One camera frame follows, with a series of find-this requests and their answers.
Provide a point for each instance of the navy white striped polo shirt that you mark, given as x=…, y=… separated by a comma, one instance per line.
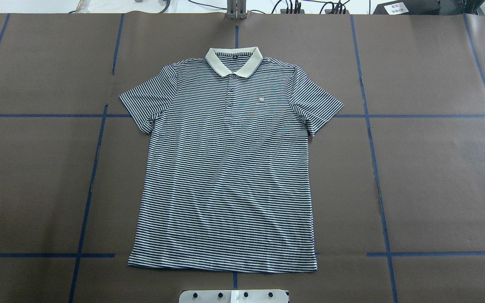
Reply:
x=227, y=173

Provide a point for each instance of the brown paper table cover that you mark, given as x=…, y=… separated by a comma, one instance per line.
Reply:
x=397, y=176

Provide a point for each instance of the black box with white label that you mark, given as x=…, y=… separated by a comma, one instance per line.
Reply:
x=408, y=7

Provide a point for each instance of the aluminium frame post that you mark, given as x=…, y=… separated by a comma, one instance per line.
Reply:
x=236, y=10

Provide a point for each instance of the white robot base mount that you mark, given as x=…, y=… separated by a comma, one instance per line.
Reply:
x=235, y=296

